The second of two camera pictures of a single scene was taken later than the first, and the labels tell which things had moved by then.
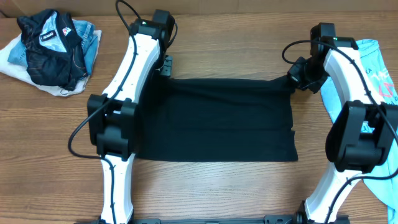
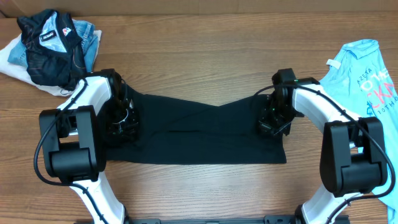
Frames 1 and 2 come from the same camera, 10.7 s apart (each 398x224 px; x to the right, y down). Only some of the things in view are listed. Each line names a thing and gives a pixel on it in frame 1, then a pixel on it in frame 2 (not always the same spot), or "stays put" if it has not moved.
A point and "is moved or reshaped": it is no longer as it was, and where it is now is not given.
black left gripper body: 166,69 → 120,121
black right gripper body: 297,74 → 278,120
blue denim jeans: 88,45 stays put
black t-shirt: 243,119 is moved or reshaped
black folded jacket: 55,56 stays put
